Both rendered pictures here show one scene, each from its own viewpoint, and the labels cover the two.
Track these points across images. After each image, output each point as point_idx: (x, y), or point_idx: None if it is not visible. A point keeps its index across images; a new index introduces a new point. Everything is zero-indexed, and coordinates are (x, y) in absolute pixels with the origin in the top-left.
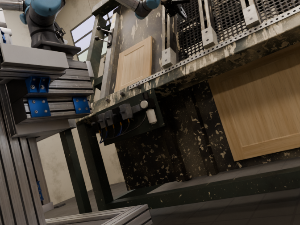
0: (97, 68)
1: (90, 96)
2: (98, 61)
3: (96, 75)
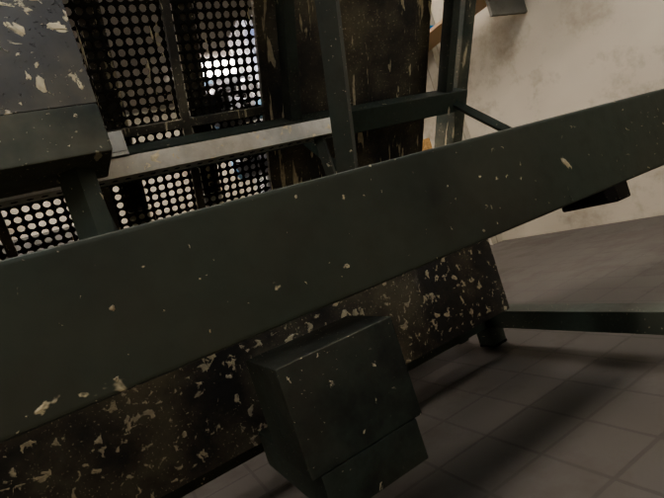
0: (457, 56)
1: (447, 131)
2: (457, 34)
3: (455, 76)
